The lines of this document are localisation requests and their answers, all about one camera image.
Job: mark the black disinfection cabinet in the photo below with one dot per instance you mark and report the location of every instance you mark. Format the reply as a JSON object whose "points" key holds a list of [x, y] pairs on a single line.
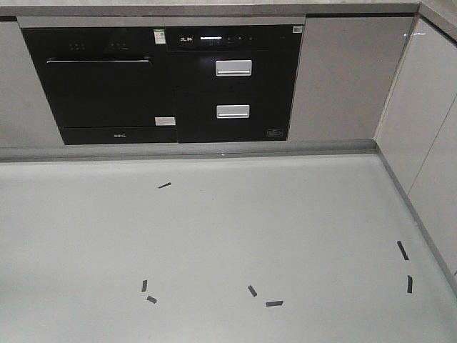
{"points": [[193, 52]]}

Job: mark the grey cabinet door panel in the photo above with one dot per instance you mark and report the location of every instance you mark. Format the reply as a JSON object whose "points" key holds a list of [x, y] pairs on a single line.
{"points": [[345, 71]]}

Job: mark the white side cabinet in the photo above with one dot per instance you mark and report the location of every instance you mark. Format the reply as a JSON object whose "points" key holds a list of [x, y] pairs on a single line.
{"points": [[417, 135]]}

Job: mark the lower silver drawer handle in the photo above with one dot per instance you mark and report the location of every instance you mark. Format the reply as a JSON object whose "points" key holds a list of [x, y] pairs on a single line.
{"points": [[233, 111]]}

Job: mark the silver drawer handle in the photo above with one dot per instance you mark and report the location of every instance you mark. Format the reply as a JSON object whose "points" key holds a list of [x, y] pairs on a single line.
{"points": [[233, 111], [233, 68]]}

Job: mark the upper silver drawer handle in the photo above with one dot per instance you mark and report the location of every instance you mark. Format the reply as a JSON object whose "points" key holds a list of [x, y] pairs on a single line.
{"points": [[233, 68]]}

